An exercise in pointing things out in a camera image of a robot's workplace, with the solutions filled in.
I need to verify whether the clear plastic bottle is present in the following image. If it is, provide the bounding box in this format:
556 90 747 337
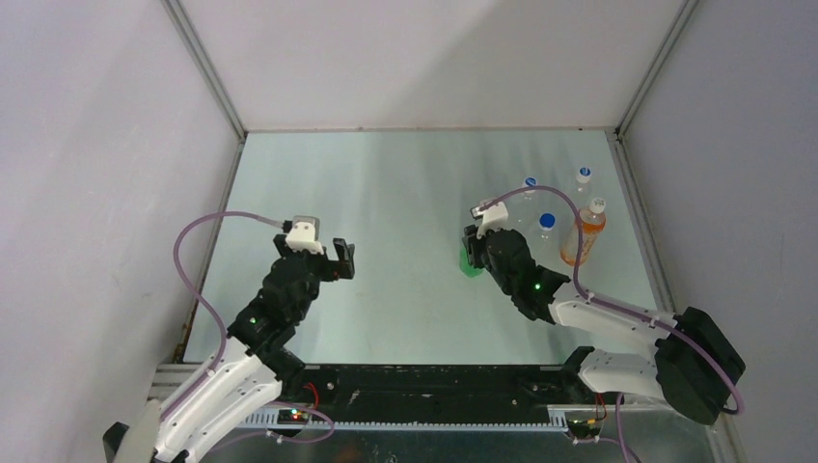
505 190 538 230

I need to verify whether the metal cable duct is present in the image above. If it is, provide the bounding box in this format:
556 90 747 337
236 407 568 432

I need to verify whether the left circuit board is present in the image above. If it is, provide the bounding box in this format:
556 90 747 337
276 408 312 426

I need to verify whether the orange drink bottle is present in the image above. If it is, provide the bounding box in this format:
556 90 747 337
559 197 607 266

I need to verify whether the clear bottle with blue cap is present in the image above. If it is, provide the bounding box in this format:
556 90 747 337
565 166 592 210

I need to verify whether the green plastic bottle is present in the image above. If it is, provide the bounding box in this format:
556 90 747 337
458 247 483 278

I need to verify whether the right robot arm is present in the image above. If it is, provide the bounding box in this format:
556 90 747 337
462 225 747 424

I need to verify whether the right circuit board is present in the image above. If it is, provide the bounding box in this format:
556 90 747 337
565 418 605 445

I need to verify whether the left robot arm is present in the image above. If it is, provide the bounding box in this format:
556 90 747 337
103 222 355 462

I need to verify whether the circuit board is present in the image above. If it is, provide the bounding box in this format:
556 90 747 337
276 408 312 426
565 418 605 445

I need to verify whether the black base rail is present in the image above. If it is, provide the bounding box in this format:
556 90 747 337
280 364 596 423

